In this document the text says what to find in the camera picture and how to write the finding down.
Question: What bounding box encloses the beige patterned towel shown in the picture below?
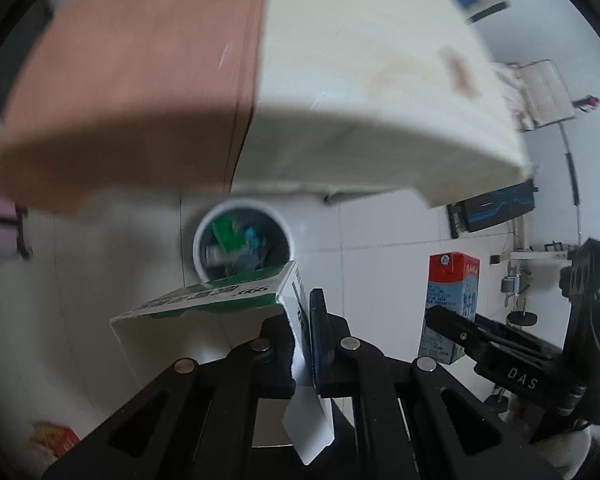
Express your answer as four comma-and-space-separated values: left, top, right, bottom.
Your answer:
495, 62, 537, 131

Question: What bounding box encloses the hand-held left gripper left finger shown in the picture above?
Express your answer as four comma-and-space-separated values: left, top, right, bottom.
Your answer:
42, 312, 297, 480

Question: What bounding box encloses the white trash bin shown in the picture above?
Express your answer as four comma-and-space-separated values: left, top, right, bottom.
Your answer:
192, 199, 294, 286

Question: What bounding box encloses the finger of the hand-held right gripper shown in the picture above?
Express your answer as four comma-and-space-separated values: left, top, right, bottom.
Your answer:
425, 305, 561, 366

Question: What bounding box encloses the white low stand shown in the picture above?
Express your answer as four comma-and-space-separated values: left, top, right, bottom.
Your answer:
510, 242, 576, 262

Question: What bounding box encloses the black monitor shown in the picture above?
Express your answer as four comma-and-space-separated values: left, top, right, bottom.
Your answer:
447, 182, 537, 239

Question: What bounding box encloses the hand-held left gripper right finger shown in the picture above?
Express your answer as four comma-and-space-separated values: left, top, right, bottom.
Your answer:
309, 288, 563, 480

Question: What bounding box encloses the white chair with black frame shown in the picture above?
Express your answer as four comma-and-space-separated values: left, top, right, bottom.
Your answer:
495, 60, 579, 134

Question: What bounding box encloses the green and blue snack bag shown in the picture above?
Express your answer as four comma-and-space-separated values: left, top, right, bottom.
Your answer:
211, 216, 261, 261

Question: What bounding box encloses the green and white box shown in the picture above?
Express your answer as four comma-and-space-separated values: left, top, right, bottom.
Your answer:
110, 260, 336, 466

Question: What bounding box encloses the black stand pole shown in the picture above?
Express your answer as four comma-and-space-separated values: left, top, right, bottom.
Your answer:
560, 120, 581, 241

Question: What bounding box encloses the red and blue milk carton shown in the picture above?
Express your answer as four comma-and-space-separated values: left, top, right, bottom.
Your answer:
419, 252, 481, 365

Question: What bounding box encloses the red packet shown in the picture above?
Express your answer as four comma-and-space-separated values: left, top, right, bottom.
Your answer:
30, 421, 81, 461

